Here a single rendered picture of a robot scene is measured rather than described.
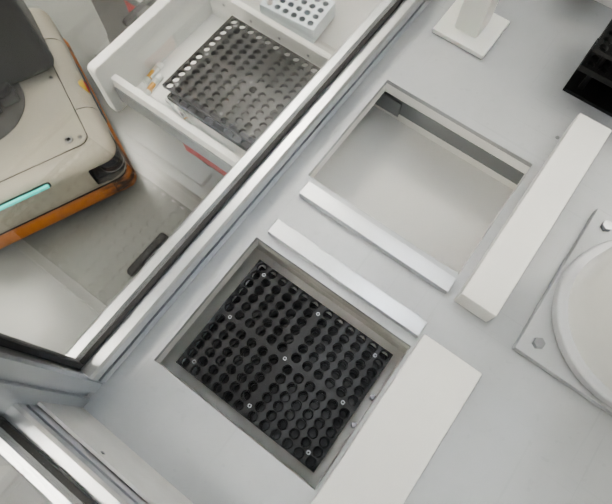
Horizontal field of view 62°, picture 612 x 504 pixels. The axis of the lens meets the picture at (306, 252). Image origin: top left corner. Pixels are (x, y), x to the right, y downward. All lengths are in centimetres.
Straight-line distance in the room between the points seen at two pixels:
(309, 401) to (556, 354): 31
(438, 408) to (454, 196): 37
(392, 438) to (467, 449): 9
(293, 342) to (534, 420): 30
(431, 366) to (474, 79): 44
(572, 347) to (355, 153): 44
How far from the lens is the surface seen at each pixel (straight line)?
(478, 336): 67
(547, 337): 69
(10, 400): 54
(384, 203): 83
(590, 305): 64
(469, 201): 87
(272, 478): 63
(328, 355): 71
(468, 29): 87
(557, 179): 75
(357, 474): 62
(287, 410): 67
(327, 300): 76
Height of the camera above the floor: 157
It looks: 70 degrees down
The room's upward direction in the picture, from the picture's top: straight up
